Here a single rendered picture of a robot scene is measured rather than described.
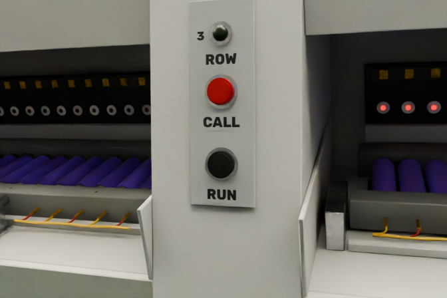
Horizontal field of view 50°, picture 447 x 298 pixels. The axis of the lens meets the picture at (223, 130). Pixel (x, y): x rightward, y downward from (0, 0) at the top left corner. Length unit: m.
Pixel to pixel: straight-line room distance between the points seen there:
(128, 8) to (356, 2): 0.14
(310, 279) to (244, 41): 0.15
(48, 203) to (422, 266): 0.28
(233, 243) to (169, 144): 0.07
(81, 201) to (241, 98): 0.17
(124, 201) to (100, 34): 0.13
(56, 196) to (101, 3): 0.16
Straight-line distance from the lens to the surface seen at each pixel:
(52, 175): 0.46
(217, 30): 0.28
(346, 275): 0.31
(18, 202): 0.44
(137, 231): 0.37
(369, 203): 0.34
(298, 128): 0.27
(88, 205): 0.40
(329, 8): 0.29
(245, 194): 0.28
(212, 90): 0.28
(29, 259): 0.38
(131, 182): 0.42
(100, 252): 0.36
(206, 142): 0.29
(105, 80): 0.51
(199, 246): 0.30
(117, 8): 0.33
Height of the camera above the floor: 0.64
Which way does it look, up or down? 2 degrees down
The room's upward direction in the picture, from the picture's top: straight up
